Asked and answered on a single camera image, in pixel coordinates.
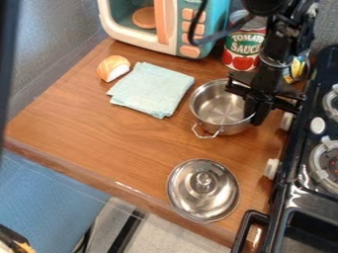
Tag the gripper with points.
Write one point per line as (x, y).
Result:
(268, 84)

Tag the silver pot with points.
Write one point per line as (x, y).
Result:
(218, 108)

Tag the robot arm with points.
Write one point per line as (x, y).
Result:
(281, 29)

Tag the blue cloth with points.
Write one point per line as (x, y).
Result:
(152, 89)

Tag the yellow blue toy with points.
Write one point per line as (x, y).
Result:
(298, 68)

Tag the tomato sauce can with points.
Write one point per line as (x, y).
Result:
(242, 49)

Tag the toy stove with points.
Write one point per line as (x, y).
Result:
(314, 184)

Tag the silver lid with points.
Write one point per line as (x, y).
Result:
(203, 191)

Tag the toy bread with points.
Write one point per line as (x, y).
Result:
(112, 67)

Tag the toy microwave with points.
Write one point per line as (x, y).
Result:
(132, 19)

